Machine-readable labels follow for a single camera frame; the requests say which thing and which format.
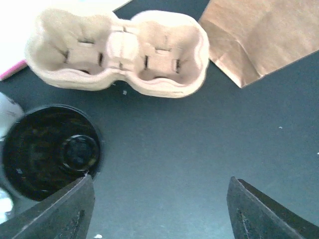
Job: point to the white paper bag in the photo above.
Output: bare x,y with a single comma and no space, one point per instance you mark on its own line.
12,70

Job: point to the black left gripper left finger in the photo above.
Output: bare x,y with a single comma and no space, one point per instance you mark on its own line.
65,214

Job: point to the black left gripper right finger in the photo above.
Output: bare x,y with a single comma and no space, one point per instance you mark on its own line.
254,215

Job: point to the brown pulp cup carrier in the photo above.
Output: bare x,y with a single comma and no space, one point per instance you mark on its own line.
85,46

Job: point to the brown paper bag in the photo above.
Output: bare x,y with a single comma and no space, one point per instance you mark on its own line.
250,39

